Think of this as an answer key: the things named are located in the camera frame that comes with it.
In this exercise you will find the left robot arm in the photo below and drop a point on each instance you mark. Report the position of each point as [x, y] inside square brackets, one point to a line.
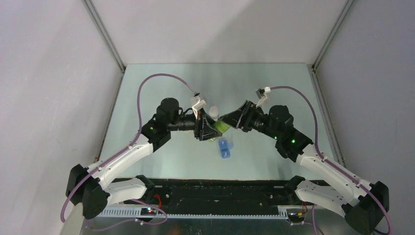
[94, 187]

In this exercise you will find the left control board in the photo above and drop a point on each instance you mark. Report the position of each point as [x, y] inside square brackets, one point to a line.
[148, 211]

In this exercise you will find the left aluminium frame post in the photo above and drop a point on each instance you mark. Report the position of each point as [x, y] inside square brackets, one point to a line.
[103, 32]

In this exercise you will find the aluminium frame post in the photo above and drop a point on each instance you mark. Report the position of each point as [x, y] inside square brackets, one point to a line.
[332, 33]
[103, 32]

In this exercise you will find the right aluminium frame post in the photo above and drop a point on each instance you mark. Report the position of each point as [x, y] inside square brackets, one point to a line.
[332, 33]

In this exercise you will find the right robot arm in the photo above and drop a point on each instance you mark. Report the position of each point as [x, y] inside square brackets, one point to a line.
[361, 203]

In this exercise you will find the white pill bottle blue label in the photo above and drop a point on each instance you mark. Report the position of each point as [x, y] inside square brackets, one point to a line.
[214, 112]

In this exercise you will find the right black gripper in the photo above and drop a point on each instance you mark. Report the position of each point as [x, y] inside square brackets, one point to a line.
[242, 117]

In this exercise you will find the blue pill organizer box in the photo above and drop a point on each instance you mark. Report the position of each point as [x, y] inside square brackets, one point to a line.
[225, 146]

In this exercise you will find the green pill bottle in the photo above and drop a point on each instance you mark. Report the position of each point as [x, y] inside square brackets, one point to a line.
[221, 126]

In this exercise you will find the control board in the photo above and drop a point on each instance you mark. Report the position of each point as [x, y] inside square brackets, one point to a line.
[148, 211]
[296, 214]

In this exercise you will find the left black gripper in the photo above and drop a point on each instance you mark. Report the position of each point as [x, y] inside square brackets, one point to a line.
[203, 127]

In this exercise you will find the right control board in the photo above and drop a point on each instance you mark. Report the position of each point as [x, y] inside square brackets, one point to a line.
[296, 214]

